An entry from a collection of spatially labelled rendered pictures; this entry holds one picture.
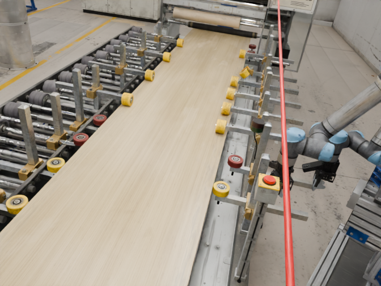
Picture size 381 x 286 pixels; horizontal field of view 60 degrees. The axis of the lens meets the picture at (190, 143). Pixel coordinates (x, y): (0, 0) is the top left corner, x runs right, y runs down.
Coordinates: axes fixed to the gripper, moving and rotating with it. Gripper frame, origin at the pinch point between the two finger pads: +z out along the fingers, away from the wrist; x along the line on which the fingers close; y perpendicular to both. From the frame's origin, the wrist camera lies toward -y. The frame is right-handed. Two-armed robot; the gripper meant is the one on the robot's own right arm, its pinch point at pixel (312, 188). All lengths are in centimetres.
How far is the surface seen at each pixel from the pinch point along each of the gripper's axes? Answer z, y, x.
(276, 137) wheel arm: -12.5, -22.0, 23.5
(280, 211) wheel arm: -2.6, -17.7, -26.5
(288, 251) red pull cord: -82, -38, -122
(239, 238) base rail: 12.6, -33.1, -34.5
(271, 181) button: -40, -31, -56
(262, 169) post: -26, -31, -31
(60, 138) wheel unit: -4, -138, -10
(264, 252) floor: 83, -7, 24
